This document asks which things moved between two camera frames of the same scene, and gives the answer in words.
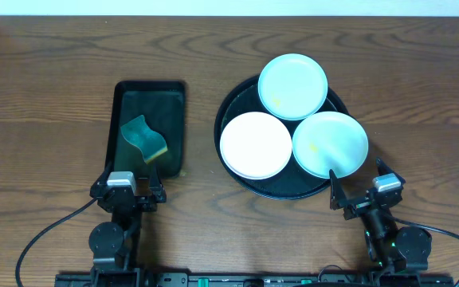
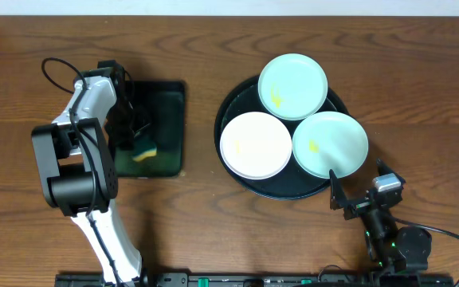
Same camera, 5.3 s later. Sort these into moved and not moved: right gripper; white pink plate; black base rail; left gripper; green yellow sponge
Moved: left gripper; green yellow sponge
Not moved: black base rail; white pink plate; right gripper
